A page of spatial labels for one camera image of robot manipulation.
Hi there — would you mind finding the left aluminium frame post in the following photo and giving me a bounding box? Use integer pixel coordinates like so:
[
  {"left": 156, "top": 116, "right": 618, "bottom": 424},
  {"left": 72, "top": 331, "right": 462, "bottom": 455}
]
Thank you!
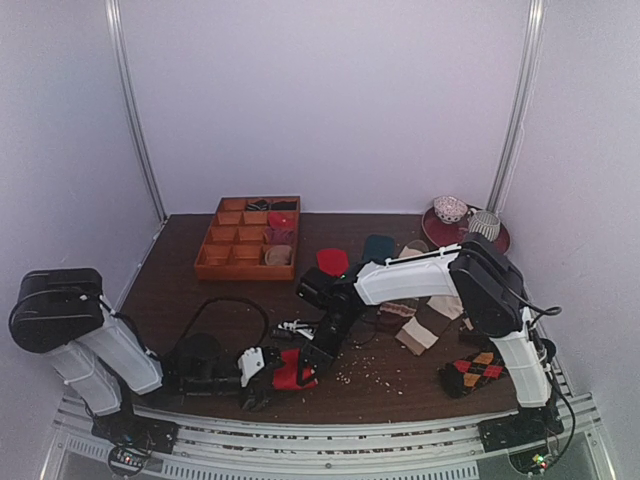
[{"left": 104, "top": 0, "right": 168, "bottom": 224}]

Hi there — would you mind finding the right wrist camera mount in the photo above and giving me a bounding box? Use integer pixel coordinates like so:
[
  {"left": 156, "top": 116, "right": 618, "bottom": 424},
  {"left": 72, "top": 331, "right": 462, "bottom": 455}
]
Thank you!
[{"left": 277, "top": 319, "right": 316, "bottom": 340}]

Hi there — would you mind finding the wooden compartment tray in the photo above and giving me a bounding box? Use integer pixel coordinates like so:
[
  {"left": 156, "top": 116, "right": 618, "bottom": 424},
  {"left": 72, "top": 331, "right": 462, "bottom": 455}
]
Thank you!
[{"left": 194, "top": 196, "right": 301, "bottom": 282}]

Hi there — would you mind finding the beige argyle sock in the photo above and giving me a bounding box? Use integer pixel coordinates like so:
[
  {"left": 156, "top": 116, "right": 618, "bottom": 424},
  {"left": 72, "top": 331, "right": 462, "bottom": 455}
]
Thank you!
[{"left": 458, "top": 316, "right": 485, "bottom": 345}]

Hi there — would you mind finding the black cable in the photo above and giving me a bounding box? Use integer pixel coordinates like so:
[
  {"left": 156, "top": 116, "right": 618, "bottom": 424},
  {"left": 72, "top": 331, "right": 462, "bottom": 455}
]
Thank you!
[
  {"left": 519, "top": 289, "right": 576, "bottom": 451},
  {"left": 172, "top": 297, "right": 270, "bottom": 356}
]

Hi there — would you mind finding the black orange argyle sock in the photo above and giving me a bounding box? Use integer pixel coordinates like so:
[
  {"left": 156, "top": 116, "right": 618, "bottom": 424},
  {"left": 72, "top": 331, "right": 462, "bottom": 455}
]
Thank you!
[{"left": 438, "top": 350, "right": 509, "bottom": 399}]

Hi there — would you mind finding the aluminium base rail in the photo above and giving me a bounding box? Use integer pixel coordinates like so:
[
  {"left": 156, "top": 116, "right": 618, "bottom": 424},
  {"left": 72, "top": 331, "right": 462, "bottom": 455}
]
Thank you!
[{"left": 36, "top": 394, "right": 622, "bottom": 479}]

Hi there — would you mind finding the black striped rolled sock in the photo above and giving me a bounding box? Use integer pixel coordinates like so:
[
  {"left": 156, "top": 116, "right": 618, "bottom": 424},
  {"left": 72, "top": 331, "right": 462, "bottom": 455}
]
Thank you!
[{"left": 246, "top": 199, "right": 270, "bottom": 211}]

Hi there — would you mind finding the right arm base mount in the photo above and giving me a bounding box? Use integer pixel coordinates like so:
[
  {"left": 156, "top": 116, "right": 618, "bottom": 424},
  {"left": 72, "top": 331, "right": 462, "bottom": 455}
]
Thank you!
[{"left": 478, "top": 406, "right": 564, "bottom": 476}]

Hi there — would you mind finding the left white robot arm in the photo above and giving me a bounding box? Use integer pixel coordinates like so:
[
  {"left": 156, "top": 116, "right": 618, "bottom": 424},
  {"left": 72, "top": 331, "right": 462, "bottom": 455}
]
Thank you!
[{"left": 8, "top": 268, "right": 285, "bottom": 444}]

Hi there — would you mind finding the red rolled sock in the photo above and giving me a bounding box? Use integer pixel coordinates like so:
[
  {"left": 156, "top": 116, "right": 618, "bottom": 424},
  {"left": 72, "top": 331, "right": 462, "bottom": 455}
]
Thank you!
[{"left": 267, "top": 211, "right": 297, "bottom": 229}]

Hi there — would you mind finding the white patterned bowl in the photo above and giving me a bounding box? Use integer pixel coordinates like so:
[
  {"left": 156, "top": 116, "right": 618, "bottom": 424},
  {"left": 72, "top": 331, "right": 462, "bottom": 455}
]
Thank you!
[{"left": 433, "top": 195, "right": 468, "bottom": 224}]

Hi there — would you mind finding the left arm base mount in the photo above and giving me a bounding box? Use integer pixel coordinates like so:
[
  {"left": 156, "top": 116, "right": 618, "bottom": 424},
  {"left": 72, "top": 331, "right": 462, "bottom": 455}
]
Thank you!
[{"left": 91, "top": 415, "right": 179, "bottom": 477}]

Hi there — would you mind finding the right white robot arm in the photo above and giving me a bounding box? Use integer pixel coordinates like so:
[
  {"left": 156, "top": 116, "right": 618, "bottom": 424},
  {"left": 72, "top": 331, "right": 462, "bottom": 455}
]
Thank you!
[{"left": 286, "top": 233, "right": 561, "bottom": 442}]

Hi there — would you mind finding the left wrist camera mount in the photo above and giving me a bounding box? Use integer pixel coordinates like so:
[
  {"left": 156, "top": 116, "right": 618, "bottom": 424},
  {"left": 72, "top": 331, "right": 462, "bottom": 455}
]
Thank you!
[{"left": 237, "top": 347, "right": 265, "bottom": 388}]

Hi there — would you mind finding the beige brown sock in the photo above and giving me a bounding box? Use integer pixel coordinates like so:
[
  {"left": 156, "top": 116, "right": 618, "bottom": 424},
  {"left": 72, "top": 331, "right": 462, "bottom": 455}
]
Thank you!
[{"left": 395, "top": 296, "right": 463, "bottom": 356}]

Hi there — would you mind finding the left black cable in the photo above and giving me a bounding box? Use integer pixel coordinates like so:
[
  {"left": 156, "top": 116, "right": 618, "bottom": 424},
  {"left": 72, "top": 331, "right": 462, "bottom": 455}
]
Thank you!
[{"left": 172, "top": 297, "right": 270, "bottom": 356}]

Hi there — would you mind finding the red round plate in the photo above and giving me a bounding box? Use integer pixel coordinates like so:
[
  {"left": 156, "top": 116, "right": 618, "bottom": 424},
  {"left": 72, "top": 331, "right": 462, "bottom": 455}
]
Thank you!
[{"left": 422, "top": 206, "right": 511, "bottom": 254}]

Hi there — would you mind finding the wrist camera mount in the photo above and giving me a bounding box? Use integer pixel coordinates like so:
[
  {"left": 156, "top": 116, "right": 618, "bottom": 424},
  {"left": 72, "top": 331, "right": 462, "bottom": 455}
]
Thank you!
[
  {"left": 237, "top": 347, "right": 265, "bottom": 388},
  {"left": 277, "top": 319, "right": 316, "bottom": 340}
]

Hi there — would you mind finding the right aluminium frame post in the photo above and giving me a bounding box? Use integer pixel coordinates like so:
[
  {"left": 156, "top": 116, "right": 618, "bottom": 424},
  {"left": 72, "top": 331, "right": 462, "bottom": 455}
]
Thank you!
[{"left": 486, "top": 0, "right": 546, "bottom": 215}]

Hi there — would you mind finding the beige rolled sock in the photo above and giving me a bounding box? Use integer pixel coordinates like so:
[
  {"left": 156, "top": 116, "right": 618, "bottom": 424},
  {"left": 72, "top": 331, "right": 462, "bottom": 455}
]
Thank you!
[{"left": 264, "top": 245, "right": 293, "bottom": 266}]

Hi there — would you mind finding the red sock with beige toe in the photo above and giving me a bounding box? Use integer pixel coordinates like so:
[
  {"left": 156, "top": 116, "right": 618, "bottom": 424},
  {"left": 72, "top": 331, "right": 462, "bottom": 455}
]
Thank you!
[{"left": 272, "top": 348, "right": 318, "bottom": 391}]

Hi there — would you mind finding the right black cable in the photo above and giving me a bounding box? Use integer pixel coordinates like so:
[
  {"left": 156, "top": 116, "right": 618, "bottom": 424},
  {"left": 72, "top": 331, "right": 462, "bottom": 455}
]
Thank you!
[{"left": 519, "top": 289, "right": 576, "bottom": 451}]

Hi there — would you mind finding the striped grey cup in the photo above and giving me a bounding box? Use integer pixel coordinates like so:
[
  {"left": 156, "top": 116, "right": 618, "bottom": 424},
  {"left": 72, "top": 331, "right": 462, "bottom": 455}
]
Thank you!
[{"left": 468, "top": 210, "right": 501, "bottom": 242}]

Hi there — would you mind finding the aluminium frame post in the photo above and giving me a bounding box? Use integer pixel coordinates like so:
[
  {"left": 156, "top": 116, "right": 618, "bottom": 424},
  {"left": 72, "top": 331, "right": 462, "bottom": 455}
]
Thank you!
[
  {"left": 486, "top": 0, "right": 546, "bottom": 215},
  {"left": 104, "top": 0, "right": 168, "bottom": 224}
]

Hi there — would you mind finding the beige striped sock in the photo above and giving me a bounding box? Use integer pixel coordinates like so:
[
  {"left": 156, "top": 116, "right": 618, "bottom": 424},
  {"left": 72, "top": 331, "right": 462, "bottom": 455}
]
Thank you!
[{"left": 375, "top": 240, "right": 429, "bottom": 332}]

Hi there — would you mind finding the teal reindeer sock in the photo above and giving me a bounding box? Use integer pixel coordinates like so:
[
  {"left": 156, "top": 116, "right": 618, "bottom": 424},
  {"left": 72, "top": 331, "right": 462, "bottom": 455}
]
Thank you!
[{"left": 362, "top": 234, "right": 396, "bottom": 263}]

